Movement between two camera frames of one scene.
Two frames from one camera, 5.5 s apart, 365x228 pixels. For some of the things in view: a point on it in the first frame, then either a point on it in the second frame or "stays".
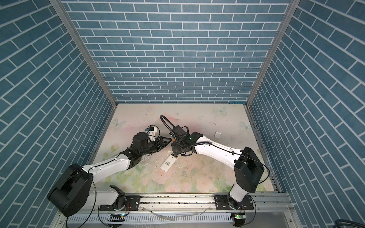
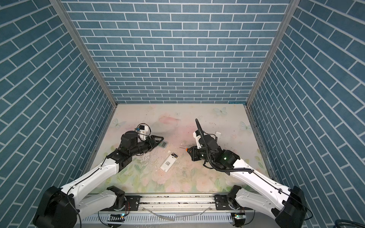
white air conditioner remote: (169, 162) stays
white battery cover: (217, 135) stays
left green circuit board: (116, 217) stays
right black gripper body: (177, 147) to (198, 154)
